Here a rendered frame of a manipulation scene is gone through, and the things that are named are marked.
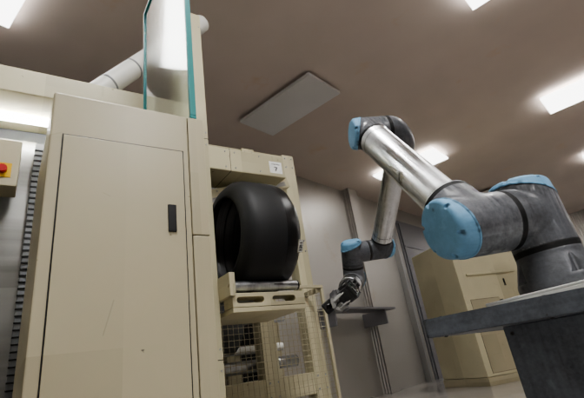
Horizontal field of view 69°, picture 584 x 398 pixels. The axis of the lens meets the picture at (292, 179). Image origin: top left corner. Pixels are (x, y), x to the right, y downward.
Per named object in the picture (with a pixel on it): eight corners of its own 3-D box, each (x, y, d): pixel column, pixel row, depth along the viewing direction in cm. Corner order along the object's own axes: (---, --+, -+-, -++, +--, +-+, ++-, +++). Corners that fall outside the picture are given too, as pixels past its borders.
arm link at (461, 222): (531, 211, 94) (383, 106, 158) (463, 221, 90) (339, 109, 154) (513, 265, 102) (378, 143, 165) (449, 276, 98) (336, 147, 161)
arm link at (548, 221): (595, 233, 99) (561, 167, 106) (534, 243, 95) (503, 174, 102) (548, 251, 112) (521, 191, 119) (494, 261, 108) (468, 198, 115)
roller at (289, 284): (227, 294, 180) (231, 290, 177) (226, 283, 182) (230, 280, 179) (295, 291, 198) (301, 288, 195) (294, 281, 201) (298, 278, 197)
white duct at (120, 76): (58, 96, 210) (197, 10, 288) (56, 110, 219) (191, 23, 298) (78, 114, 211) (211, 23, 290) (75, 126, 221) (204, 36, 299)
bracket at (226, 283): (230, 295, 172) (228, 271, 176) (195, 314, 201) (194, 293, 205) (237, 295, 173) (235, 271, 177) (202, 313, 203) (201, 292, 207)
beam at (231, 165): (193, 165, 232) (191, 142, 238) (177, 184, 251) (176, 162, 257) (287, 177, 264) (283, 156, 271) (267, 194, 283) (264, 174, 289)
